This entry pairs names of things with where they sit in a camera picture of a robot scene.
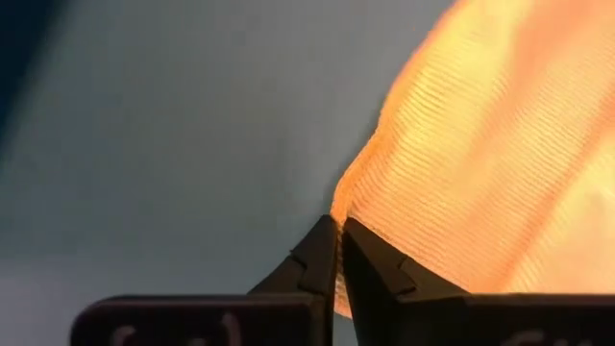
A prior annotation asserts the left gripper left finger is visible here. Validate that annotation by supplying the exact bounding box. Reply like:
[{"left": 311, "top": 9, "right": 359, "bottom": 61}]
[{"left": 247, "top": 213, "right": 340, "bottom": 296}]

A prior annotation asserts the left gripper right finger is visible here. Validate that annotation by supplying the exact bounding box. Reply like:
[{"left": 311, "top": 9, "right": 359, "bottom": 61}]
[{"left": 341, "top": 216, "right": 471, "bottom": 346}]

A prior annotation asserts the yellow microfiber towel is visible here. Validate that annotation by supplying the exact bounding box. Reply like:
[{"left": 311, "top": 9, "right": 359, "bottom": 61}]
[{"left": 329, "top": 0, "right": 615, "bottom": 319}]

